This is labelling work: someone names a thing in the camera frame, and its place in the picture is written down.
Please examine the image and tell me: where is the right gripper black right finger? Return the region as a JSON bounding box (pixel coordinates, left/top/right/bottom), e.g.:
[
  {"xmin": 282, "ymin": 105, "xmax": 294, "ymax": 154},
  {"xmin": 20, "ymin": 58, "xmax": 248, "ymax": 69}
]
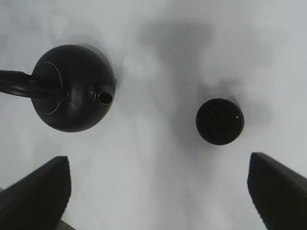
[{"xmin": 247, "ymin": 152, "xmax": 307, "ymax": 230}]

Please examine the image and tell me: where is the black metal teapot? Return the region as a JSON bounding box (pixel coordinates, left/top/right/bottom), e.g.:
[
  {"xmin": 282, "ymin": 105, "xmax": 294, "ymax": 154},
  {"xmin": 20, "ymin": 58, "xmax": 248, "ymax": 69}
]
[{"xmin": 0, "ymin": 45, "xmax": 116, "ymax": 133}]

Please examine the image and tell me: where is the small black teacup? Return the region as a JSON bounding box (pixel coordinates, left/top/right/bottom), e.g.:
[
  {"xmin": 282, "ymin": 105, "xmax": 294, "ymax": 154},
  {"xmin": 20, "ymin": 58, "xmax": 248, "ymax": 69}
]
[{"xmin": 196, "ymin": 98, "xmax": 245, "ymax": 146}]

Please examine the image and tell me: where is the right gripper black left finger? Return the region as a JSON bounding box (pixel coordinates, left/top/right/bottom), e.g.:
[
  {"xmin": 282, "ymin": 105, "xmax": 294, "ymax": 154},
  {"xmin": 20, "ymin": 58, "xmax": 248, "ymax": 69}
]
[{"xmin": 0, "ymin": 156, "xmax": 71, "ymax": 230}]

